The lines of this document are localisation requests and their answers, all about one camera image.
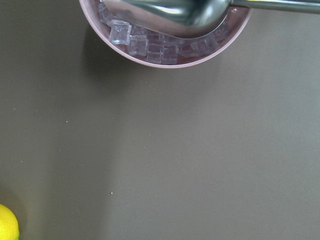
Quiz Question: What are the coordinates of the pink bowl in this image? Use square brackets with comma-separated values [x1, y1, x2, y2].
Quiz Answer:
[78, 0, 254, 69]

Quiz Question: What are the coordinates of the yellow lemon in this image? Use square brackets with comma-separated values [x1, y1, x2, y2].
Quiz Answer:
[0, 204, 20, 240]

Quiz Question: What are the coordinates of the clear ice cube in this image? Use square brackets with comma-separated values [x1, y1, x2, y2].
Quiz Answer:
[109, 19, 132, 46]

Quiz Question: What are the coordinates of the steel ice scoop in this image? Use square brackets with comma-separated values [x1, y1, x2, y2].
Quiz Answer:
[103, 0, 320, 39]

